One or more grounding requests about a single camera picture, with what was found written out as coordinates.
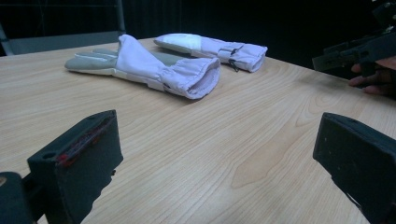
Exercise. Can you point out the large white and grey glove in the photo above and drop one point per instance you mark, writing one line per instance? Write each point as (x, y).
(146, 67)

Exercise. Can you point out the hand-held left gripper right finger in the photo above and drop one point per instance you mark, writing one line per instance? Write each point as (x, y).
(361, 155)

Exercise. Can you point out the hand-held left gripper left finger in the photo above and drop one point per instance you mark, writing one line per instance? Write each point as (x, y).
(84, 161)

